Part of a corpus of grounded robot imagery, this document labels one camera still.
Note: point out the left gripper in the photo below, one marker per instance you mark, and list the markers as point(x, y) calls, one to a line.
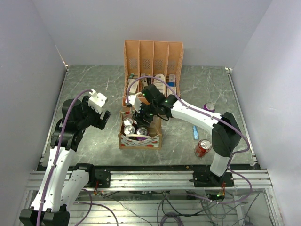
point(98, 122)

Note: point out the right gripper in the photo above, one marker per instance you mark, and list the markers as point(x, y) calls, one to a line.
point(138, 116)

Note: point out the purple Fanta can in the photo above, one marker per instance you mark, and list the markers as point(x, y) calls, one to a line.
point(142, 131)
point(209, 106)

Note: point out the black and yellow can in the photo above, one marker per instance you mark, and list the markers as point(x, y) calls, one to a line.
point(129, 130)

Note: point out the Red Bull can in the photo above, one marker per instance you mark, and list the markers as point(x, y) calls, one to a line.
point(144, 123)

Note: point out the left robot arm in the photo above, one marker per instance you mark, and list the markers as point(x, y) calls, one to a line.
point(56, 160)

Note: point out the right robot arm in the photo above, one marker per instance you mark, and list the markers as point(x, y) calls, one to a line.
point(223, 128)

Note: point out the red and white box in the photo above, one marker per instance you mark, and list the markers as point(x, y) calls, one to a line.
point(133, 86)

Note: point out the white oval pack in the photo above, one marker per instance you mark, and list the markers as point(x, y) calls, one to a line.
point(158, 81)

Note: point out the black items in organizer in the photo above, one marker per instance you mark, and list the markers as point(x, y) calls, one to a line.
point(145, 81)

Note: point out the peach plastic file organizer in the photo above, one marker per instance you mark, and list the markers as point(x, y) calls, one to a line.
point(145, 57)

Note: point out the small blue tube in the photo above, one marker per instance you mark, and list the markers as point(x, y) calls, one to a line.
point(195, 133)

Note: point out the red cola can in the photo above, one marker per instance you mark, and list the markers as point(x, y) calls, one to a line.
point(202, 148)

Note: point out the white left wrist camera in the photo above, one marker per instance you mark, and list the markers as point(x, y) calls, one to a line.
point(96, 101)

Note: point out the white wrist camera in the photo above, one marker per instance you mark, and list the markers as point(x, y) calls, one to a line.
point(134, 101)
point(96, 101)

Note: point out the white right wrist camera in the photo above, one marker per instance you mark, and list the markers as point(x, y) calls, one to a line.
point(134, 101)

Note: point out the aluminium table edge rail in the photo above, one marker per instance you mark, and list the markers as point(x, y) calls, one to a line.
point(229, 73)

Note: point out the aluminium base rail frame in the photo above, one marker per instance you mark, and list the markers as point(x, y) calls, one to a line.
point(183, 195)

